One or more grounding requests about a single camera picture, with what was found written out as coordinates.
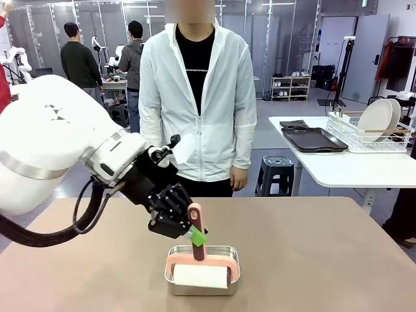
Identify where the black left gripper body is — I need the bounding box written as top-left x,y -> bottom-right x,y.
125,148 -> 179,209

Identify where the pink lint roller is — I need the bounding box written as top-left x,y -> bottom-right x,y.
165,203 -> 235,290

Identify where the person's right forearm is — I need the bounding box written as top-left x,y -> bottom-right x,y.
138,109 -> 164,151

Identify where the person's left forearm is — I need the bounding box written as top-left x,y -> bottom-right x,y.
232,122 -> 257,170

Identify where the person's left hand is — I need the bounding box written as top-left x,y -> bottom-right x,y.
229,166 -> 250,191

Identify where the dark grey plastic stool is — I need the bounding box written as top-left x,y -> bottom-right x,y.
254,155 -> 295,198
108,103 -> 130,128

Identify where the rectangular steel container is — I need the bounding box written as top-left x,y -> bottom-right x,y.
164,245 -> 241,296

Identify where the grey background workbench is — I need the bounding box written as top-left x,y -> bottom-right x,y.
102,77 -> 129,105

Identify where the person in white jacket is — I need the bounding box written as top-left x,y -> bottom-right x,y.
138,22 -> 257,198

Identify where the man in grey hoodie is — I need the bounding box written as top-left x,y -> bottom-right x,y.
117,19 -> 146,134

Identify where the man in dark green sweater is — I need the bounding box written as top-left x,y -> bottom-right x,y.
60,21 -> 104,105

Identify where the dark folded cloth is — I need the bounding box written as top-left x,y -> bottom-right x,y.
278,119 -> 309,130

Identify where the black and white background robot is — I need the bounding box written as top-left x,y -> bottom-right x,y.
91,35 -> 107,53

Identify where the wooden shoe rack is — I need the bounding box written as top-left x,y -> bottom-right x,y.
270,75 -> 312,101

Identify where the translucent cutlery holder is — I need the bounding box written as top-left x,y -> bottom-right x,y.
327,112 -> 350,135

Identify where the white side table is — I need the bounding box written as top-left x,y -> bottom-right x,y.
268,115 -> 416,215

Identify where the black luggage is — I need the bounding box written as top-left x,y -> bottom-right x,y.
311,64 -> 336,91

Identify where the black clothes rack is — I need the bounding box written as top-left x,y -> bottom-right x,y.
367,35 -> 416,105

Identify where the person in black trousers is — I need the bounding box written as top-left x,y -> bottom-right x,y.
382,187 -> 416,250

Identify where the grey door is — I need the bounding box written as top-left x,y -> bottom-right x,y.
343,14 -> 391,105

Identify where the red hanging jacket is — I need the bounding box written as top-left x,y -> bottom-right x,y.
375,41 -> 394,81

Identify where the black utility cart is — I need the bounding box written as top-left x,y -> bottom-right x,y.
386,92 -> 416,128

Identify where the black hanging coat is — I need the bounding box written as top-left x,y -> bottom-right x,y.
386,39 -> 416,92

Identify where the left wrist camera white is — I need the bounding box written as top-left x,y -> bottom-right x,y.
152,134 -> 196,165

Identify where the left arm black cable bundle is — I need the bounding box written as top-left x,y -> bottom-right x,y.
0,177 -> 113,248

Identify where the black camera stand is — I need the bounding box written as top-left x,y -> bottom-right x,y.
330,35 -> 358,113

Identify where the white wire dish rack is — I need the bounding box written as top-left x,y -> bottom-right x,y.
326,110 -> 413,154

